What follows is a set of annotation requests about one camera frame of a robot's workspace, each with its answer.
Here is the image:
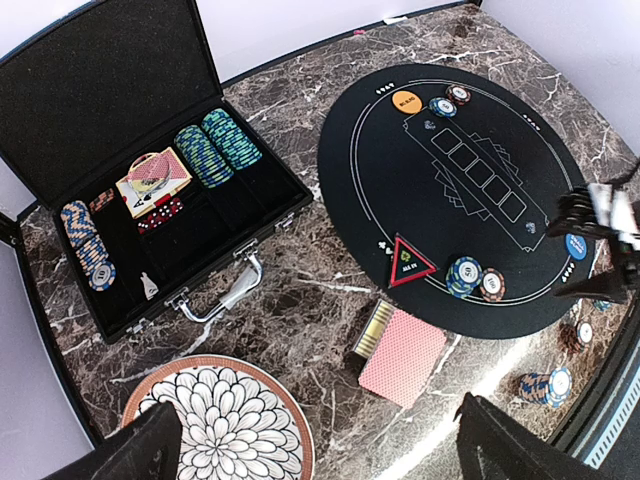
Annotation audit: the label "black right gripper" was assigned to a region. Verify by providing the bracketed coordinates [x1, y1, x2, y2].
[546, 160, 639, 304]

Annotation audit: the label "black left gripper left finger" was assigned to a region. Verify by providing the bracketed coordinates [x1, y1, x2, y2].
[48, 403, 182, 480]

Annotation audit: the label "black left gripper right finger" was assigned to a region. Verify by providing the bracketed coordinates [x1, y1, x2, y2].
[455, 393, 603, 479]

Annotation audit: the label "teal blue chip stack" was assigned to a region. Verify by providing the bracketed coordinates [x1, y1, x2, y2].
[592, 300, 612, 312]

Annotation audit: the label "blue white chip stack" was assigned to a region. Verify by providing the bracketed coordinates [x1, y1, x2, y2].
[518, 367, 573, 408]

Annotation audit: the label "brown white chip stack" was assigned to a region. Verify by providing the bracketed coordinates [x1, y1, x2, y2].
[560, 321, 593, 354]

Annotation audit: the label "orange chip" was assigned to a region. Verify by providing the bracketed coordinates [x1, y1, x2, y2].
[479, 268, 506, 303]

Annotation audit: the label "red chip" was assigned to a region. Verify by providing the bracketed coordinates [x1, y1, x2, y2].
[446, 84, 471, 106]

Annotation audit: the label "blue small blind button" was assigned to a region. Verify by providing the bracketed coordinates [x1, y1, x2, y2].
[565, 233, 588, 261]

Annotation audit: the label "floral ceramic plate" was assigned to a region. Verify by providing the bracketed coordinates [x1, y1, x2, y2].
[121, 354, 315, 479]

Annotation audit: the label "red playing card deck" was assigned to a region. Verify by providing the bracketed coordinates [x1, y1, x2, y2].
[353, 300, 447, 409]

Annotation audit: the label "small silver case keys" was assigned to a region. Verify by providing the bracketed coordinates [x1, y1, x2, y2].
[140, 272, 158, 300]

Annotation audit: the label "round black poker mat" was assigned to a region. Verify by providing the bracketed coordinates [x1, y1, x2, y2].
[318, 64, 594, 339]

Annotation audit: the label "blue tan chip row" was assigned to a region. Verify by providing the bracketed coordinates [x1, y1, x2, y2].
[60, 200, 116, 292]

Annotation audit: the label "red triangular all-in button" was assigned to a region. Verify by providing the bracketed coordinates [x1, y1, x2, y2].
[388, 232, 439, 288]

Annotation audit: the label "orange big blind button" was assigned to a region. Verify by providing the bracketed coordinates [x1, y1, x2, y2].
[392, 90, 423, 115]

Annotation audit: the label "red dice set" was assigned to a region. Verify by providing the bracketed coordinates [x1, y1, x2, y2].
[137, 197, 184, 235]

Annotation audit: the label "small brown chip row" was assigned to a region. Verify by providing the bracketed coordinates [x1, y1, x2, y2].
[89, 188, 115, 214]

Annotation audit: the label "boxed card deck in case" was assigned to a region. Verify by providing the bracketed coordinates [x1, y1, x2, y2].
[116, 147, 192, 219]

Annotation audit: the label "clear round dealer button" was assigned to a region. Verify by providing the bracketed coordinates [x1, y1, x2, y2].
[127, 152, 171, 194]

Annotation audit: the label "teal chip row left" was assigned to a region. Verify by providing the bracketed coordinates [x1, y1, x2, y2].
[174, 125, 234, 189]

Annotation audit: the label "teal chip row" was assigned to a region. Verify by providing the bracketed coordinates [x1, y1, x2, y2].
[201, 109, 262, 170]
[174, 125, 234, 189]

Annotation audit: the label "teal chip row right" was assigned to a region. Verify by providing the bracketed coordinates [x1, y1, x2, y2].
[201, 109, 262, 170]

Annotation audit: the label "black poker chip case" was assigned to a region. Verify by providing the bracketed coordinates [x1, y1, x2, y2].
[1, 1, 312, 343]

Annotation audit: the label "white cable duct strip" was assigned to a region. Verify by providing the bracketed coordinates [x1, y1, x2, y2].
[581, 390, 639, 478]

